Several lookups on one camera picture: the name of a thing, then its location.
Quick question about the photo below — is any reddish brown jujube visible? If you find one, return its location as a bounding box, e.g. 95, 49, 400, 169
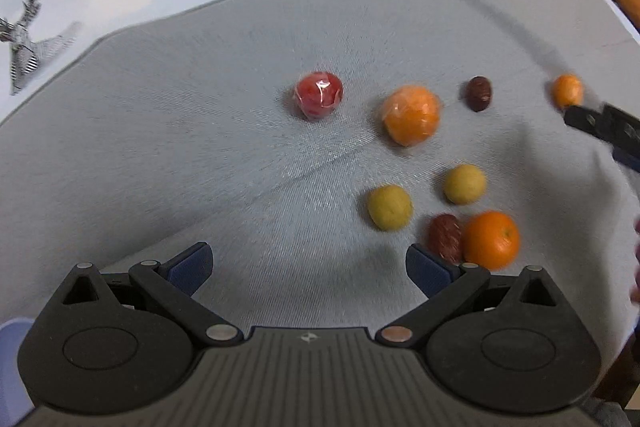
426, 213, 464, 265

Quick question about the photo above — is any light blue plate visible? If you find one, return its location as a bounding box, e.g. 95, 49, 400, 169
0, 317, 37, 427

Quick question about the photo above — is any large plastic-wrapped orange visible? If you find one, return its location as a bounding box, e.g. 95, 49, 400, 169
380, 85, 443, 148

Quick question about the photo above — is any dark brown jujube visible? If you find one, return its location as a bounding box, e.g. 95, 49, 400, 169
465, 76, 493, 113

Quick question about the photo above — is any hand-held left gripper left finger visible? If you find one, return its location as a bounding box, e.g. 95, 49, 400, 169
39, 242, 242, 349

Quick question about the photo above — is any small yellow fruit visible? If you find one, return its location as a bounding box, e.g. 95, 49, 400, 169
367, 185, 414, 232
443, 164, 487, 206

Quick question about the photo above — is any red plastic-wrapped fruit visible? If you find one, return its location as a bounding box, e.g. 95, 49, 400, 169
293, 71, 345, 122

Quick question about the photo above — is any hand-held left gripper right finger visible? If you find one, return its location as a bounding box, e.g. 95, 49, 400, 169
375, 244, 577, 349

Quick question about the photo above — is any grey bed sheet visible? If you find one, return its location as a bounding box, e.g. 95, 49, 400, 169
0, 0, 640, 413

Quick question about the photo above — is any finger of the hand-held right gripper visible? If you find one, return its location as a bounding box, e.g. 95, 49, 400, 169
563, 103, 640, 174

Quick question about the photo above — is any small orange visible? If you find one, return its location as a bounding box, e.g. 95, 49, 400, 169
461, 210, 521, 271
551, 74, 585, 110

